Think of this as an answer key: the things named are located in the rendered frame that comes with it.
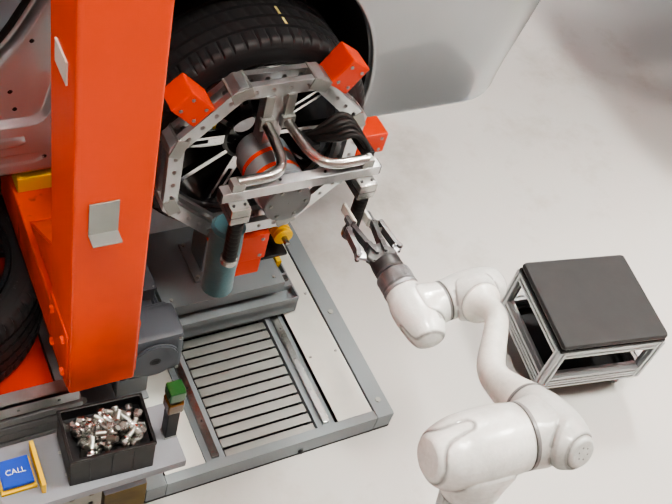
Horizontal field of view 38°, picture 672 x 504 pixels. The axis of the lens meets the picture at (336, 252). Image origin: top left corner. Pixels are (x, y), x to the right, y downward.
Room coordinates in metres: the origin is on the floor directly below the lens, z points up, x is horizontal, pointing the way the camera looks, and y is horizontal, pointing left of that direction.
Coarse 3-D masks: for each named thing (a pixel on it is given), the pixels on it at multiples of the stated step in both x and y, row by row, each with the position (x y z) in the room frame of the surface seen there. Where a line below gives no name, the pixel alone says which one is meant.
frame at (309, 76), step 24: (240, 72) 1.78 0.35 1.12; (264, 72) 1.81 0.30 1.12; (288, 72) 1.85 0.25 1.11; (312, 72) 1.87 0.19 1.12; (216, 96) 1.74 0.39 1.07; (240, 96) 1.73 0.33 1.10; (264, 96) 1.77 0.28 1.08; (336, 96) 1.90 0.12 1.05; (216, 120) 1.70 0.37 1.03; (360, 120) 1.95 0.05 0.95; (168, 144) 1.64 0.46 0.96; (336, 144) 1.98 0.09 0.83; (168, 168) 1.63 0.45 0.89; (168, 192) 1.63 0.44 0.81; (312, 192) 1.91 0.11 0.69; (192, 216) 1.68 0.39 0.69; (264, 216) 1.83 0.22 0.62
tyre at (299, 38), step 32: (192, 0) 1.94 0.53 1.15; (224, 0) 1.96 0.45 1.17; (256, 0) 1.99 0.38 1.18; (288, 0) 2.07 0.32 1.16; (192, 32) 1.85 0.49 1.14; (224, 32) 1.85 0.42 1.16; (256, 32) 1.87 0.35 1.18; (288, 32) 1.91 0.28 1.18; (320, 32) 2.01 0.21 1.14; (192, 64) 1.76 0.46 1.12; (224, 64) 1.79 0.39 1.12; (256, 64) 1.84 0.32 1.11
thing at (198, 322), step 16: (288, 288) 2.00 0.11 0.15; (224, 304) 1.86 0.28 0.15; (240, 304) 1.88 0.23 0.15; (256, 304) 1.90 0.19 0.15; (272, 304) 1.91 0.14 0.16; (288, 304) 1.95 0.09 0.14; (192, 320) 1.76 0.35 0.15; (208, 320) 1.77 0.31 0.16; (224, 320) 1.81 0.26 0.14; (240, 320) 1.85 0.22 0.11
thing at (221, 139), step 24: (312, 96) 1.99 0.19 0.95; (240, 120) 1.86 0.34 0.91; (312, 120) 2.01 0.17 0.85; (192, 144) 1.78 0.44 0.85; (216, 144) 1.82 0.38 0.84; (288, 144) 2.06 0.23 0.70; (192, 168) 1.79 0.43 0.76; (216, 168) 1.96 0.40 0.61; (192, 192) 1.80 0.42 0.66; (216, 192) 1.84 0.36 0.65
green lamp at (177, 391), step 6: (168, 384) 1.20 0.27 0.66; (174, 384) 1.20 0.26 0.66; (180, 384) 1.21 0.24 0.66; (168, 390) 1.18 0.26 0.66; (174, 390) 1.19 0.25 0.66; (180, 390) 1.19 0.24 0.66; (168, 396) 1.18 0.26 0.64; (174, 396) 1.18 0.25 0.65; (180, 396) 1.19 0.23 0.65; (174, 402) 1.18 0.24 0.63
